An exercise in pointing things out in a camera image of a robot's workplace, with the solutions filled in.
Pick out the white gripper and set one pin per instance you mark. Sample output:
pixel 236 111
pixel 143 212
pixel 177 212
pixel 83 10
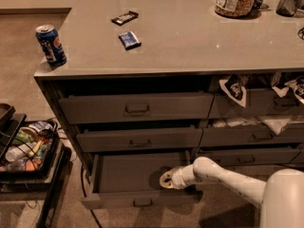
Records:
pixel 178 179

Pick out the grey drawer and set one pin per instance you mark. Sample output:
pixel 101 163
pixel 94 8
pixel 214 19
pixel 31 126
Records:
pixel 253 156
pixel 259 102
pixel 133 180
pixel 122 140
pixel 136 107
pixel 250 135

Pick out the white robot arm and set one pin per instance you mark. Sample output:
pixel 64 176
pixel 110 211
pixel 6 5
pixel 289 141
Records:
pixel 280 198

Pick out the grey drawer cabinet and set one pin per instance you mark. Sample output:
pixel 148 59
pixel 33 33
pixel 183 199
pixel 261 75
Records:
pixel 186 47

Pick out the clear plastic bags in drawer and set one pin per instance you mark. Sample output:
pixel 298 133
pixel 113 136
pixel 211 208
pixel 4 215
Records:
pixel 276 123

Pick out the black white chip bag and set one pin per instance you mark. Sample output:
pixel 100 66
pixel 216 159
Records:
pixel 233 87
pixel 296 86

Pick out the black tray of snacks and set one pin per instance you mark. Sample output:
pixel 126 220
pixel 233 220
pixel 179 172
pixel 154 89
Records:
pixel 28 149

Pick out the blue snack packet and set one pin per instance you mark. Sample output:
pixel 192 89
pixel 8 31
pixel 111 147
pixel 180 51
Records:
pixel 129 40

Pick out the black candy bar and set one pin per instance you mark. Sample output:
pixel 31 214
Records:
pixel 125 18

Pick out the blue soda can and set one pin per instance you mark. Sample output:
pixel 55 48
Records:
pixel 49 40

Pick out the dark glass pitcher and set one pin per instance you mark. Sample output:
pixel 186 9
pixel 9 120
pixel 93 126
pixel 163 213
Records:
pixel 288 8

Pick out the black cart frame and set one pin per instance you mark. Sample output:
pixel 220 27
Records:
pixel 38 193

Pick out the black wire object on counter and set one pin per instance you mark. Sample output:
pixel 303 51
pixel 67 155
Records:
pixel 301 33

